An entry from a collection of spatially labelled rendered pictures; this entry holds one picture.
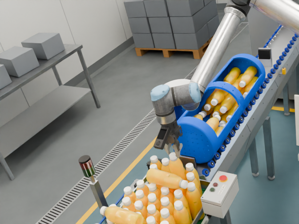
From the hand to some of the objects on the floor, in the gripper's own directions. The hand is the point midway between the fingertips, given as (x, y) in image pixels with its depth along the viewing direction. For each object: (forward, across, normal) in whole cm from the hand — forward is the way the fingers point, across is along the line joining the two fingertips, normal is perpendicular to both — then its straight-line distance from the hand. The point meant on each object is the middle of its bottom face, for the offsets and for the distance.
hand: (173, 155), depth 187 cm
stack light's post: (+121, +42, +20) cm, 130 cm away
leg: (+121, -1, -124) cm, 173 cm away
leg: (+121, +13, -222) cm, 253 cm away
